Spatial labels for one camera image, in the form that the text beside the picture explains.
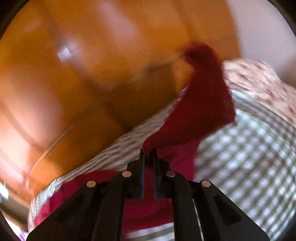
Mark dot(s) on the floral bed cover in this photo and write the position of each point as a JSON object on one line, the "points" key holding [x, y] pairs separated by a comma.
{"points": [[259, 80]]}

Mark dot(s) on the green white checkered bedsheet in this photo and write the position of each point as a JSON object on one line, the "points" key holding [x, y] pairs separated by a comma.
{"points": [[251, 162]]}

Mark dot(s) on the dark red garment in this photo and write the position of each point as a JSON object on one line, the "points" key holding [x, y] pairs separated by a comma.
{"points": [[205, 107]]}

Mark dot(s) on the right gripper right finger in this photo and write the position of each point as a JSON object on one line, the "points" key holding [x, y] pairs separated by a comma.
{"points": [[200, 210]]}

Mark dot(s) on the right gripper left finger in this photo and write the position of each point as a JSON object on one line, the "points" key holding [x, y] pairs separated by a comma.
{"points": [[95, 211]]}

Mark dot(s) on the orange wooden wardrobe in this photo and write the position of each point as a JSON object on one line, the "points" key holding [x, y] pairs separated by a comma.
{"points": [[76, 75]]}

